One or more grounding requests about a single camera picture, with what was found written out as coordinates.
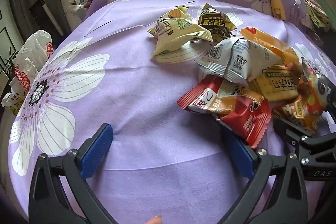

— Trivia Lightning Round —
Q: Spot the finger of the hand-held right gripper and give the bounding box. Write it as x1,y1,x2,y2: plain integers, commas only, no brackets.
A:
272,118,315,159

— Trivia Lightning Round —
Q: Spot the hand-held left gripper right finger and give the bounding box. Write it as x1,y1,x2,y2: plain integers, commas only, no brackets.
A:
222,130,309,224

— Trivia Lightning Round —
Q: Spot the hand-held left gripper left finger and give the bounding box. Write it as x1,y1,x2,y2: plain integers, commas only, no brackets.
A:
28,123,124,224

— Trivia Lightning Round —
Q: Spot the potted plant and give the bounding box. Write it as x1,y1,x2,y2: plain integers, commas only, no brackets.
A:
4,48,20,77

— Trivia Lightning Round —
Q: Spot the purple floral bedsheet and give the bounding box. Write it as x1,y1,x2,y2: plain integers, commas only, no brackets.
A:
8,0,336,224

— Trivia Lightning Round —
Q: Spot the red snack packet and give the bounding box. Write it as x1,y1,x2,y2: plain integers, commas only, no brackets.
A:
177,74,272,149

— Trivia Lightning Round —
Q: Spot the dark brown snack packet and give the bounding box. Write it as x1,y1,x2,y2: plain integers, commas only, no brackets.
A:
197,3,238,43

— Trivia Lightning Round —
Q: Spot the orange-yellow cracker packet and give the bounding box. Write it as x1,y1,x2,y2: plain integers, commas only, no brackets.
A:
240,27,301,67

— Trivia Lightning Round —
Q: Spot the yellow cartoon lighter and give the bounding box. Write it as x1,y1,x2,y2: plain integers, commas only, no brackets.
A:
264,0,285,21

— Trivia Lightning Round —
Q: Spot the clear yellow-striped cracker packet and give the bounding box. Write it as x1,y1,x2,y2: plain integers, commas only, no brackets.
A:
248,65,305,104

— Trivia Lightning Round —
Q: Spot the black long-handled dustpan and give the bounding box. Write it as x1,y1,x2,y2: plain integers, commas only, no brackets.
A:
16,0,65,37

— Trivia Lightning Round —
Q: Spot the orange panda snack packet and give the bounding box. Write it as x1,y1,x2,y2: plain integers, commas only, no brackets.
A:
272,57,336,136

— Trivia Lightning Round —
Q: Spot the person's left hand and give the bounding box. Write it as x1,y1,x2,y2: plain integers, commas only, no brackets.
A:
146,215,164,224

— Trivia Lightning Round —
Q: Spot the pale yellow-green snack packet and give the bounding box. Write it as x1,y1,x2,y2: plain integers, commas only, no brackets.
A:
147,6,213,56

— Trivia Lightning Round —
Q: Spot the white plastic bag red print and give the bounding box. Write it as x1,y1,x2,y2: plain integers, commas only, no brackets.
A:
0,30,54,114

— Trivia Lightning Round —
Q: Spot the white snack packet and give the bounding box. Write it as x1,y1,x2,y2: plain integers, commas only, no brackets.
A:
194,36,282,86

